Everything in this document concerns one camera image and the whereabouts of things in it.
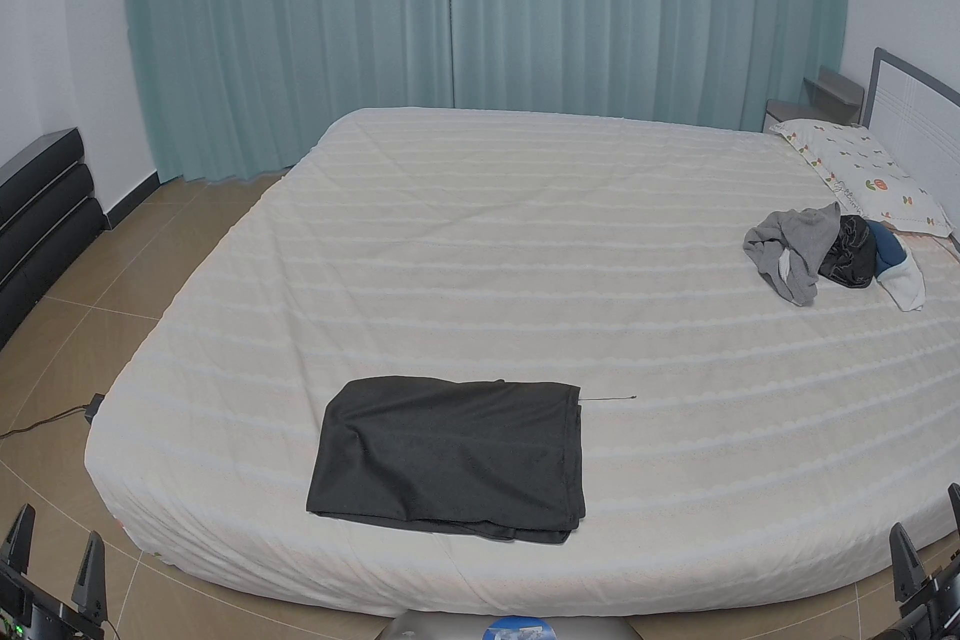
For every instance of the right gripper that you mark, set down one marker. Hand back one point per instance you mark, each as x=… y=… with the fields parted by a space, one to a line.
x=937 y=603

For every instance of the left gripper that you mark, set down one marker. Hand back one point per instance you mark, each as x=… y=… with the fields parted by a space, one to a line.
x=37 y=611

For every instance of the black T-shirt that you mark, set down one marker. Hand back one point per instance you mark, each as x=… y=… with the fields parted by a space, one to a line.
x=450 y=457

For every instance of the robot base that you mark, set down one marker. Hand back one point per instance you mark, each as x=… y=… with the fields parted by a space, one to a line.
x=510 y=628

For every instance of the bed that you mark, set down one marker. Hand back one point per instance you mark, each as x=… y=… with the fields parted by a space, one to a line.
x=525 y=232

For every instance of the white garment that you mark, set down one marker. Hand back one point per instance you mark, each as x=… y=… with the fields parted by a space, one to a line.
x=907 y=288

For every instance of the dark blue garment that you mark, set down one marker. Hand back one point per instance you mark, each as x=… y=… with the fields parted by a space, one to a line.
x=889 y=251

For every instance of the black shiny garment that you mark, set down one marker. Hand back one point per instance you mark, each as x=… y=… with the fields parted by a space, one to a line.
x=851 y=254

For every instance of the grey garment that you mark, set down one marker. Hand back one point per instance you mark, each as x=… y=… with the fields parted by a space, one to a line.
x=795 y=247

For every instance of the black chest of drawers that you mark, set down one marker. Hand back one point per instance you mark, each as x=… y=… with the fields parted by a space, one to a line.
x=45 y=217

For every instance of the white printed pillow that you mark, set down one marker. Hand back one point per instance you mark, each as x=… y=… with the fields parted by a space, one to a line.
x=862 y=168

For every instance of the grey bedside table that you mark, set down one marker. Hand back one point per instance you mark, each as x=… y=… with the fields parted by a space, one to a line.
x=832 y=93

